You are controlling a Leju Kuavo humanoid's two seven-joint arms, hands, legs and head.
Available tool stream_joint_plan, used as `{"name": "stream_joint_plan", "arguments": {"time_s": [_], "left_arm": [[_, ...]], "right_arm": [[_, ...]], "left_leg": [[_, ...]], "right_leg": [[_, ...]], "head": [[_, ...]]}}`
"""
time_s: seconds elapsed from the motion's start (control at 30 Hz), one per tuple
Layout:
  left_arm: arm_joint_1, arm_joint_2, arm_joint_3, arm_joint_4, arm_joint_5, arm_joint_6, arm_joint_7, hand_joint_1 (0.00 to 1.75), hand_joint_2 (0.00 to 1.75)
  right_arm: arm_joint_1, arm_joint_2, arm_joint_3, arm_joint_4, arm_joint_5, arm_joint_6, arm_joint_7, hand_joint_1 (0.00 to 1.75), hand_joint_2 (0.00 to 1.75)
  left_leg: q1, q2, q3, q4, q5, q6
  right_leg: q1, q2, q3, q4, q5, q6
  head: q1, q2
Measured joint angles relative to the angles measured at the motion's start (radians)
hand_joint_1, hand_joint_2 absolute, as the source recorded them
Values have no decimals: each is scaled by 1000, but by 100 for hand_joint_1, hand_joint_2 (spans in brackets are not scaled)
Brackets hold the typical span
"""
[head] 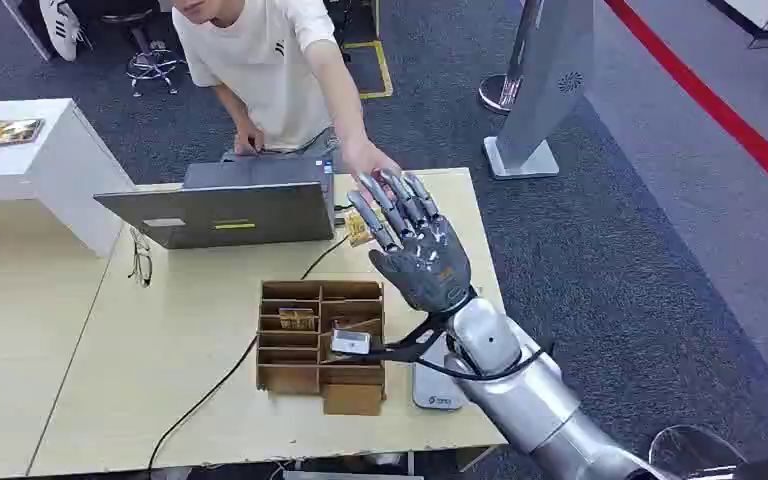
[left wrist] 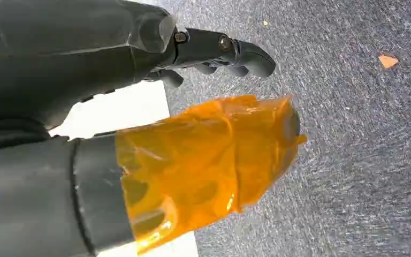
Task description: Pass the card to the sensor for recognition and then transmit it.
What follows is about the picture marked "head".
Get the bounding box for golden card with white marks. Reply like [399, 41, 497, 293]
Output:
[277, 307, 317, 331]

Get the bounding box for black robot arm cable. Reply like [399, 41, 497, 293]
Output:
[417, 341, 556, 384]

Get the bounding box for silver kiosk stand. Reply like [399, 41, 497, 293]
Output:
[481, 0, 596, 181]

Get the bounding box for white card reader pad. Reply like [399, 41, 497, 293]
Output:
[412, 334, 468, 412]

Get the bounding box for person's right hand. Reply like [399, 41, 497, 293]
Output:
[233, 119, 267, 158]

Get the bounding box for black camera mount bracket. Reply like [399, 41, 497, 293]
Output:
[357, 311, 466, 366]

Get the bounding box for white striped shoe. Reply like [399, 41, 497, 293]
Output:
[38, 0, 84, 63]

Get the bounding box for person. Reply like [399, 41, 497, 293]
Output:
[170, 0, 404, 200]

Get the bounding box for white cabinet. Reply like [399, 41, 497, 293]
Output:
[0, 97, 137, 258]

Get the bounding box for grey laptop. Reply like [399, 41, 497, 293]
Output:
[92, 155, 339, 252]

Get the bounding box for thin-framed glasses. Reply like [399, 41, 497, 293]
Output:
[127, 227, 155, 288]

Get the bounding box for person's left hand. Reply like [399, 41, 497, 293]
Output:
[340, 139, 404, 200]

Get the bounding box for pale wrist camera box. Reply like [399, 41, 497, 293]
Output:
[330, 329, 373, 357]

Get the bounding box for chrome base stool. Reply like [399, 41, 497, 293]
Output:
[100, 6, 188, 99]

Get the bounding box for golden hotel card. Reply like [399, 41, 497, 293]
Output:
[345, 210, 373, 248]

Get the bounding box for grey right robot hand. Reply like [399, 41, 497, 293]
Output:
[346, 169, 476, 315]

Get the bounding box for chrome stanchion post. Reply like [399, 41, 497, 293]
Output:
[477, 0, 541, 115]

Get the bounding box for golden printed tray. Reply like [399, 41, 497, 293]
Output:
[0, 117, 46, 148]

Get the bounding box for transparent round dome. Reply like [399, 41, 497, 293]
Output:
[647, 423, 750, 480]

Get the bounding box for black desk cable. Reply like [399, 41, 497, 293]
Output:
[146, 233, 352, 473]

